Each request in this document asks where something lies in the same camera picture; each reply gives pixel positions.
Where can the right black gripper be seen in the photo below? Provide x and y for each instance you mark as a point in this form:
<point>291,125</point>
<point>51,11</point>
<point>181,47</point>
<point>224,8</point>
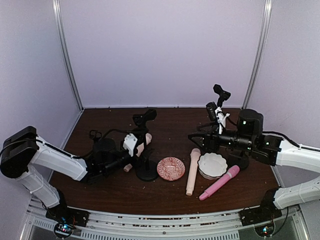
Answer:
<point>206,140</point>

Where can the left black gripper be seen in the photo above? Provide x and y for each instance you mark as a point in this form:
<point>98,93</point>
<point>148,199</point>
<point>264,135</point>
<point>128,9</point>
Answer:
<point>139,146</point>

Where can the black mic stand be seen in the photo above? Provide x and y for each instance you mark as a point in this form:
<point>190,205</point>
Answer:
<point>238,158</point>
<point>223,95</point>
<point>145,170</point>

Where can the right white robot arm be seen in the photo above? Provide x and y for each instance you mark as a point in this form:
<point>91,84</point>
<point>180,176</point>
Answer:
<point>267,147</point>

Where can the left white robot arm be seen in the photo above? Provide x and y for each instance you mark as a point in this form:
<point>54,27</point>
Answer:
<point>25,149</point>

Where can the cream microphone centre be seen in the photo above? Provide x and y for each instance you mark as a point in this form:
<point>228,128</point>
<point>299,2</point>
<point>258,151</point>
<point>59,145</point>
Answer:
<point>194,158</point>

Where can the cream microphone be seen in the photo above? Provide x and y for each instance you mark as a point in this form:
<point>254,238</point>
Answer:
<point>140,148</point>
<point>194,158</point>

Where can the white scalloped bowl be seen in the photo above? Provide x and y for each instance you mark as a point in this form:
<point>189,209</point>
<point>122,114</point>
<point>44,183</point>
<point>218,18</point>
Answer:
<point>212,166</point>

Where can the red patterned dish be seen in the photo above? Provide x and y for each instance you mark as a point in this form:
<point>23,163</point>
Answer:
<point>170,169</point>

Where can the cream microphone left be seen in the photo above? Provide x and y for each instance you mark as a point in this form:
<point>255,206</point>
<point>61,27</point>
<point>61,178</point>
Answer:
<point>140,148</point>

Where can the pink microphone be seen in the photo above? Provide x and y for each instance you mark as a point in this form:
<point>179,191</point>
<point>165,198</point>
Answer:
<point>230,174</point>

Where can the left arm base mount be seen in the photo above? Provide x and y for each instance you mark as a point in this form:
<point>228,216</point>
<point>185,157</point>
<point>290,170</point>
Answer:
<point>68,221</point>

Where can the front aluminium rail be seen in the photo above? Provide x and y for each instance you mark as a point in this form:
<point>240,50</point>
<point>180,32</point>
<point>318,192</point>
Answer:
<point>225,225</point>

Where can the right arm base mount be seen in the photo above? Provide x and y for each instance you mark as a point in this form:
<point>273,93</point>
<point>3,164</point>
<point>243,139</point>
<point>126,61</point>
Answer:
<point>262,218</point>

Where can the right aluminium frame post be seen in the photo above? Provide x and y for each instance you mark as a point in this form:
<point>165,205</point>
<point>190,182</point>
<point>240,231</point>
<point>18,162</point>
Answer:
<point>264,31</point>

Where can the aluminium frame post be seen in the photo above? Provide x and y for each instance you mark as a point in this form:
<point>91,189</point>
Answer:
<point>65,53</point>
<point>264,31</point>

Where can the left aluminium frame post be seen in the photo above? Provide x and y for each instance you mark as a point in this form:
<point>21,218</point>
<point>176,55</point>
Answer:
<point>65,53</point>

